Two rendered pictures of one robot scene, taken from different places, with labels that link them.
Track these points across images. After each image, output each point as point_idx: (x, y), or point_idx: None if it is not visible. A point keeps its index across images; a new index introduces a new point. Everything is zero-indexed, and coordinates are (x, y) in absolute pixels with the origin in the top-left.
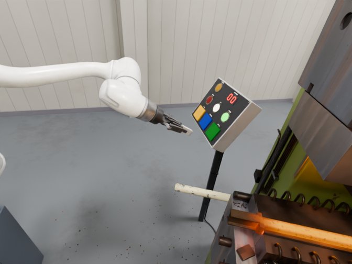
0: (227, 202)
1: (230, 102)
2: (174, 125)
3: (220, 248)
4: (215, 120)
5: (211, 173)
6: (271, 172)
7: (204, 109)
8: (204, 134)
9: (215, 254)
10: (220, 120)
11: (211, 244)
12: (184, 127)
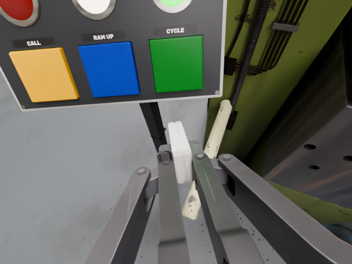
0: (326, 125)
1: None
2: (314, 223)
3: (337, 168)
4: (145, 32)
5: (161, 138)
6: (275, 28)
7: (50, 48)
8: (155, 97)
9: (305, 178)
10: (167, 9)
11: (265, 177)
12: (187, 145)
